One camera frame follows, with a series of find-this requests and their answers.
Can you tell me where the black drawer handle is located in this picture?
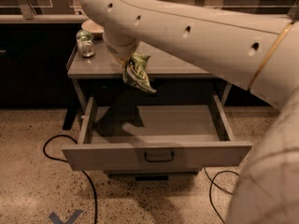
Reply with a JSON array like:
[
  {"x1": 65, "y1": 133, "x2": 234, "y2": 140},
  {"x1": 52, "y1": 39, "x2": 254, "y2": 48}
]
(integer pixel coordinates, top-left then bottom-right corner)
[{"x1": 144, "y1": 151, "x2": 175, "y2": 163}]

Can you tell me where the black cable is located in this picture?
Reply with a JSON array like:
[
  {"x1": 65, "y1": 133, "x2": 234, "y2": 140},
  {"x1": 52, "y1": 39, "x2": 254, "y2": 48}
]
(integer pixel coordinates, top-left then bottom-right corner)
[
  {"x1": 203, "y1": 166, "x2": 241, "y2": 224},
  {"x1": 42, "y1": 133, "x2": 99, "y2": 224}
]

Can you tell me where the white ceramic bowl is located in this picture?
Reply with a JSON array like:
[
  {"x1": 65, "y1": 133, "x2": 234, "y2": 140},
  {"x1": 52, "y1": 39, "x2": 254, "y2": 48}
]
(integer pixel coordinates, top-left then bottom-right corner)
[{"x1": 81, "y1": 20, "x2": 104, "y2": 39}]

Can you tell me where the black cable on right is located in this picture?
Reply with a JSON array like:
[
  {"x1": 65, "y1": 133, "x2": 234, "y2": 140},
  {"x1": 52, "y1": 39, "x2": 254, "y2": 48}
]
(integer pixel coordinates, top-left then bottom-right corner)
[{"x1": 203, "y1": 166, "x2": 241, "y2": 224}]

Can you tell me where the grey metal counter cabinet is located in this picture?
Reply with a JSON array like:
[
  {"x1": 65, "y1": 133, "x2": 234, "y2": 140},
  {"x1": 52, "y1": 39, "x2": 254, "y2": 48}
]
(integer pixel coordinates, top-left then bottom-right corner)
[{"x1": 62, "y1": 16, "x2": 242, "y2": 181}]

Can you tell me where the green jalapeno chip bag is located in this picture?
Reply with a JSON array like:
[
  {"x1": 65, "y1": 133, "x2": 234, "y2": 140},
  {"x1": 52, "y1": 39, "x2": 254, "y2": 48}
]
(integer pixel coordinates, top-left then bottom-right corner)
[{"x1": 122, "y1": 52, "x2": 156, "y2": 93}]

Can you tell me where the black cable on left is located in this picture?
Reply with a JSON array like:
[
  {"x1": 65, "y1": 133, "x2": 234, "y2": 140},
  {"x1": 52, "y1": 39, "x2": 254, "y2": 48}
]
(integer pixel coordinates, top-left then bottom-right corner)
[{"x1": 42, "y1": 133, "x2": 99, "y2": 224}]

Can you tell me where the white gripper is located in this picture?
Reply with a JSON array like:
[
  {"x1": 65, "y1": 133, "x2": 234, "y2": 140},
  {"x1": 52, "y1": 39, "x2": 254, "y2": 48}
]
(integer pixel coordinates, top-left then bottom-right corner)
[{"x1": 103, "y1": 31, "x2": 139, "y2": 64}]

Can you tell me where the blue tape floor mark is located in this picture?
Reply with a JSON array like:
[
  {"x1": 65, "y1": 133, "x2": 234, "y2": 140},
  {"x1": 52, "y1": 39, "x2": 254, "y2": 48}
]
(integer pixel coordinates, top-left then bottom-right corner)
[{"x1": 48, "y1": 209, "x2": 83, "y2": 224}]

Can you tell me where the open grey top drawer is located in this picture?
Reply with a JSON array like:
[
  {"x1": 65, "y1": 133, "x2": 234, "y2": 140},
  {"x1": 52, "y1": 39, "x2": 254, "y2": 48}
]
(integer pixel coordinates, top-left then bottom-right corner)
[{"x1": 62, "y1": 96, "x2": 251, "y2": 175}]

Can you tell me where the green soda can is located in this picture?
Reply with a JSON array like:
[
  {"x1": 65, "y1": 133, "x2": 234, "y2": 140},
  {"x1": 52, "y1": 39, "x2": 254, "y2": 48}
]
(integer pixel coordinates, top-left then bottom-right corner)
[{"x1": 76, "y1": 30, "x2": 95, "y2": 58}]

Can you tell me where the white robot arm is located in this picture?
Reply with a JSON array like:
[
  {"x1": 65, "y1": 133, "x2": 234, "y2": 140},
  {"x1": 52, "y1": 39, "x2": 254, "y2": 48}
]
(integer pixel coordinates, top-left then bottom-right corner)
[{"x1": 80, "y1": 0, "x2": 299, "y2": 224}]

